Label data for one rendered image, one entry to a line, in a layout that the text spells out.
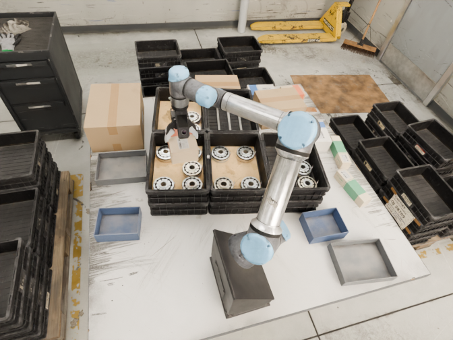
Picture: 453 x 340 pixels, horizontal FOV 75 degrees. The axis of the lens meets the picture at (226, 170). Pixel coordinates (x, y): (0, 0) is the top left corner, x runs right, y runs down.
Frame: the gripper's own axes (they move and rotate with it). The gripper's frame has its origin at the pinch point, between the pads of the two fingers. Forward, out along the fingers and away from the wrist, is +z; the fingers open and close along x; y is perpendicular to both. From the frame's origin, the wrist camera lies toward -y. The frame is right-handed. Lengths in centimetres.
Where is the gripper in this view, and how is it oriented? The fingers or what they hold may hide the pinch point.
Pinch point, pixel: (181, 142)
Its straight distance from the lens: 136.8
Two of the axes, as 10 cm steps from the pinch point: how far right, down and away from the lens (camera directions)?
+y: -2.6, -7.6, 6.0
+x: -9.6, 1.5, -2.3
